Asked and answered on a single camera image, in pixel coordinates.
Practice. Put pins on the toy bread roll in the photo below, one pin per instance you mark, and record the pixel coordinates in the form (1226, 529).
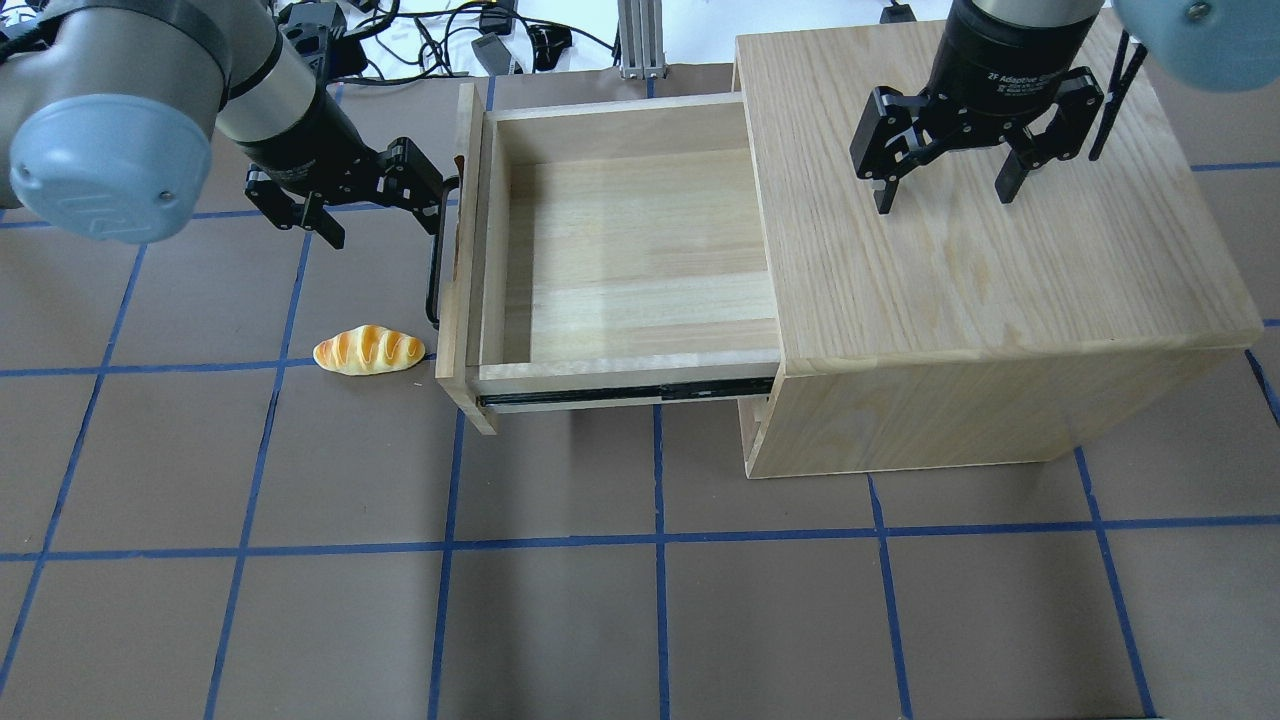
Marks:
(369, 350)

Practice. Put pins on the black gripper on cabinet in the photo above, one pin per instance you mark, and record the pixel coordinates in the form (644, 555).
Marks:
(1003, 62)

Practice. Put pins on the wooden drawer cabinet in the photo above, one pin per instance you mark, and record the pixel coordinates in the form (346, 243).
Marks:
(958, 330)

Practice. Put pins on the black power brick top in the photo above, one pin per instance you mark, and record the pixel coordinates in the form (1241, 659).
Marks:
(494, 57)

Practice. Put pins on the black gripper at drawer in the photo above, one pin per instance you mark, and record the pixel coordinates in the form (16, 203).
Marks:
(303, 140)

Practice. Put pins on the aluminium frame post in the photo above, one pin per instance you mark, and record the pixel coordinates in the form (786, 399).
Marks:
(639, 36)

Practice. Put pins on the wooden drawer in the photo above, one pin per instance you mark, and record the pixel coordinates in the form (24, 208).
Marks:
(605, 254)

